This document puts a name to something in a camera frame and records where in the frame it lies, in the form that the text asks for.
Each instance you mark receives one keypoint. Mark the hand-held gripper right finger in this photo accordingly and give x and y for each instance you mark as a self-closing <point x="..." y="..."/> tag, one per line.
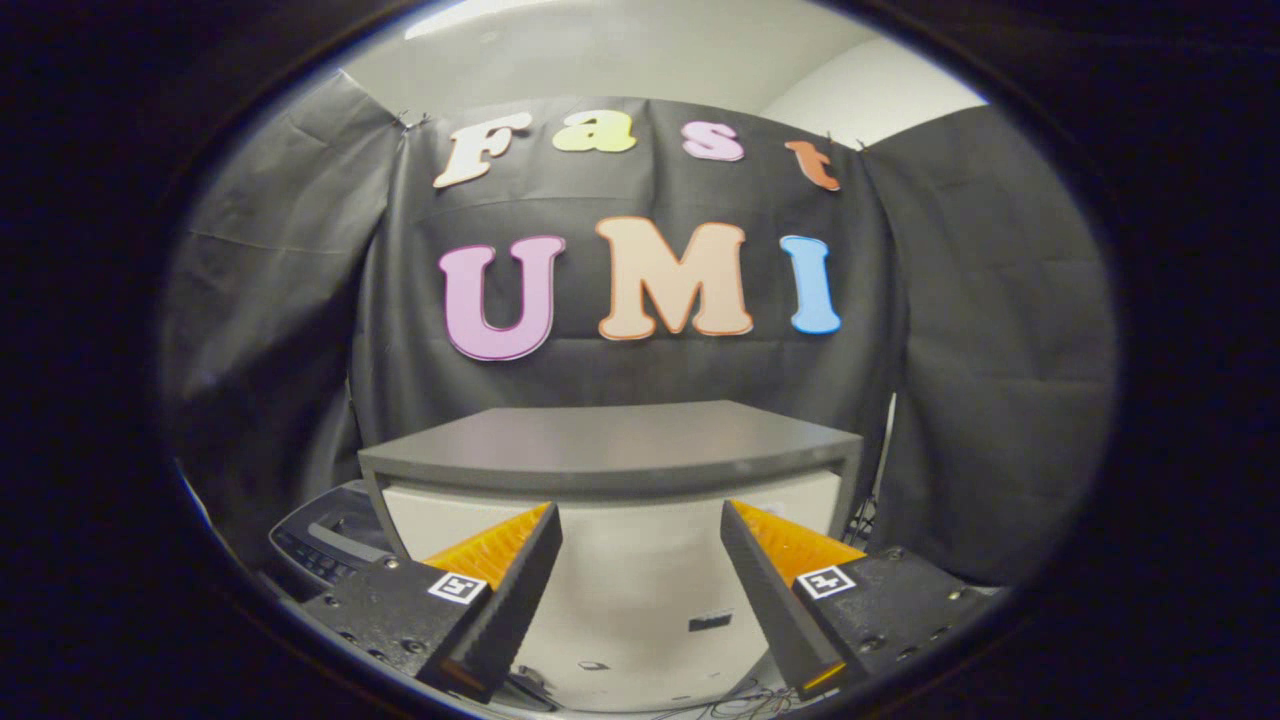
<point x="768" y="590"/>

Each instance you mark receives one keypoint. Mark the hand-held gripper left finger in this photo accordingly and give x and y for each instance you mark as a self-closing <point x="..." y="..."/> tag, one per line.
<point x="515" y="590"/>

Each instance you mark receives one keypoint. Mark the grey washing machine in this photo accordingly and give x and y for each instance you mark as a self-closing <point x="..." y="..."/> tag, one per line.
<point x="320" y="560"/>

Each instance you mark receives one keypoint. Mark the black backdrop cloth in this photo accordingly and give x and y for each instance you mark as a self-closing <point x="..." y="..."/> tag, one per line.
<point x="980" y="350"/>

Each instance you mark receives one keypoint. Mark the beige cabinet with dark frame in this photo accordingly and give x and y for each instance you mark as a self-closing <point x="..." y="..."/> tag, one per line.
<point x="620" y="445"/>

